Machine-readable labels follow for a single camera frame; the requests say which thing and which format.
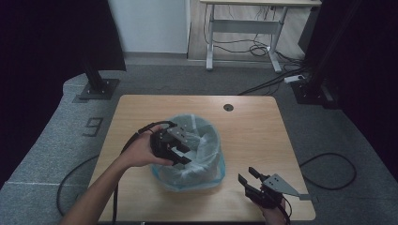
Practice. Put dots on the black stand with base plate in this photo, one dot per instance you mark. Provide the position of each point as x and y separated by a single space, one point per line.
98 89
309 93

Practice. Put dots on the black curtain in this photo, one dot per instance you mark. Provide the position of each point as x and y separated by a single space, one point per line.
372 68
47 47

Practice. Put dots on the green plastic trash bin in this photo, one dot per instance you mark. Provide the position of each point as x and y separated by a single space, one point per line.
184 120

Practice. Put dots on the person's left hand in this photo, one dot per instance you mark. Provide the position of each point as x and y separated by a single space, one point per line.
139 151

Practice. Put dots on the white blue-edged trash bag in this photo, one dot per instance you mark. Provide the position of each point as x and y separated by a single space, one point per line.
203 165

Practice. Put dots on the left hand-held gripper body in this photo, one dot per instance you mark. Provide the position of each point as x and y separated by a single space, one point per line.
162 143

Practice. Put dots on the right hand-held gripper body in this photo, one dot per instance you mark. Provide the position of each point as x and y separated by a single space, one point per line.
270 193

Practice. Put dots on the black table grommet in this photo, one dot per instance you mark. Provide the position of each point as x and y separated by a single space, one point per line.
228 107

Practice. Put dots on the white power strip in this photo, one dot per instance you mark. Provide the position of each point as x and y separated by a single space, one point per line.
294 79

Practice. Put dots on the person's right hand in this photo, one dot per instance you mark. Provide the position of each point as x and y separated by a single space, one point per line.
275 217

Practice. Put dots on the white partition panel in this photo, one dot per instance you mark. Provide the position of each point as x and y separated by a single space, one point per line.
150 25

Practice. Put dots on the white-framed desk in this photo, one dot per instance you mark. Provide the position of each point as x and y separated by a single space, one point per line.
244 26

